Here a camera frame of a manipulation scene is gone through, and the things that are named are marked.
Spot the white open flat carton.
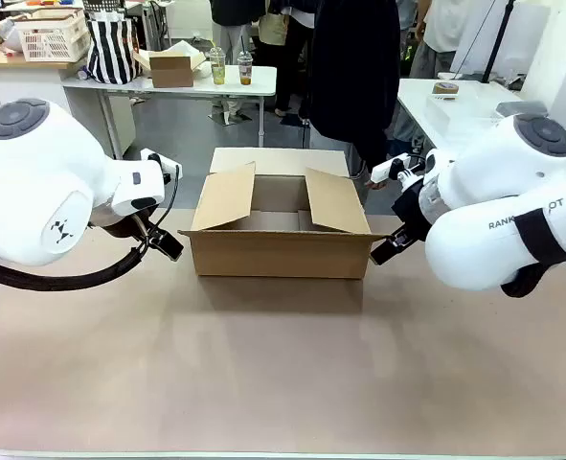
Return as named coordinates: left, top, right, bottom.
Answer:
left=133, top=39, right=209, bottom=81

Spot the small brown cardboard box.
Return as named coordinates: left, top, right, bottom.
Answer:
left=148, top=55, right=195, bottom=89

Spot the white plastic basket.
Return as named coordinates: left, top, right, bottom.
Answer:
left=14, top=8, right=91, bottom=64

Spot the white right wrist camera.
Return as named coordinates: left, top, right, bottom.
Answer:
left=370, top=151, right=428, bottom=185

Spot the black white striped bag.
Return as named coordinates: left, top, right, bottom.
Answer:
left=85, top=16, right=143, bottom=86

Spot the brown cardboard shipping box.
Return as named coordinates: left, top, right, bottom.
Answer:
left=177, top=147, right=392, bottom=281

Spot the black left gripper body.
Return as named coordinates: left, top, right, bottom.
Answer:
left=88, top=208, right=158, bottom=242

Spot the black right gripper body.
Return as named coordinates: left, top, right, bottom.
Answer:
left=390, top=178, right=431, bottom=242

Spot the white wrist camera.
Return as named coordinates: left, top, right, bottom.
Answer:
left=140, top=148, right=185, bottom=183
left=370, top=151, right=428, bottom=185

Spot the plastic cup with yellow drink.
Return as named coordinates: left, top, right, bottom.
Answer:
left=208, top=46, right=228, bottom=87

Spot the bystander in beige top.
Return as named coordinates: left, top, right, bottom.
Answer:
left=257, top=0, right=313, bottom=119

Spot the black left arm cable sleeve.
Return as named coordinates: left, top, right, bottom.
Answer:
left=0, top=241, right=148, bottom=293

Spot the bystander in dark top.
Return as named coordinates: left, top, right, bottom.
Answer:
left=209, top=0, right=267, bottom=127

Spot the black stand pole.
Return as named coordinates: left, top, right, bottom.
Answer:
left=482, top=0, right=516, bottom=83

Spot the plastic cup with orange drink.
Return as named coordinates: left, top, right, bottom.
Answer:
left=237, top=49, right=255, bottom=87

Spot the white rounded table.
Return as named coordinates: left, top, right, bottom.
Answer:
left=396, top=76, right=566, bottom=150

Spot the person in dark hoodie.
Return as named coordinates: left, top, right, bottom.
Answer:
left=306, top=0, right=403, bottom=191

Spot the white table with grey legs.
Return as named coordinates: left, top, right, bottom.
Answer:
left=63, top=64, right=279, bottom=160

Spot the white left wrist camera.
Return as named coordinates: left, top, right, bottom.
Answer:
left=140, top=148, right=185, bottom=183

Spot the bystander in white shirt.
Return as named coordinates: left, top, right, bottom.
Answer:
left=391, top=0, right=471, bottom=154

